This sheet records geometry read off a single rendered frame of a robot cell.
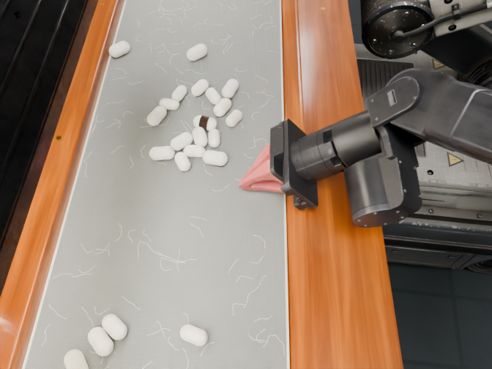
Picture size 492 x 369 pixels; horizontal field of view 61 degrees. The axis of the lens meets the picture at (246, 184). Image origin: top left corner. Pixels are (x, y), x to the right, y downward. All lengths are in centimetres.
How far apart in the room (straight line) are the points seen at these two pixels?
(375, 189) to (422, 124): 8
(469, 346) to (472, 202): 48
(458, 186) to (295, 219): 54
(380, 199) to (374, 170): 3
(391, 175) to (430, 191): 59
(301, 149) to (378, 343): 23
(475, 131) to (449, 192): 65
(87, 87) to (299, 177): 38
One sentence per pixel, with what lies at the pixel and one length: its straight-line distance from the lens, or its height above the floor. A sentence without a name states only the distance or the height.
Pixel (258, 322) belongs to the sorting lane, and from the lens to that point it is 52.
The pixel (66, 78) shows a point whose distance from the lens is 31.
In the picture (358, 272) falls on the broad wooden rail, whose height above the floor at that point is 77.
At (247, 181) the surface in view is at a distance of 55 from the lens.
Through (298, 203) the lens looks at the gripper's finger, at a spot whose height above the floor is 79.
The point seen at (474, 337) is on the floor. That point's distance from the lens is 143.
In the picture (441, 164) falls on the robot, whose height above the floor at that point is 47.
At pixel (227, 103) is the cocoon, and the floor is 76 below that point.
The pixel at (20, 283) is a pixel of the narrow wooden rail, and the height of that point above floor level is 76.
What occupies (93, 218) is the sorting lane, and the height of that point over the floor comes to 74.
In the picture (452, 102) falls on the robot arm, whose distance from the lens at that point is 42.
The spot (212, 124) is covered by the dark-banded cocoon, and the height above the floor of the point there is 76.
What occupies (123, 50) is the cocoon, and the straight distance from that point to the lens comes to 78.
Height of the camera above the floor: 125
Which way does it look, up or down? 59 degrees down
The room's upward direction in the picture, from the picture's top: straight up
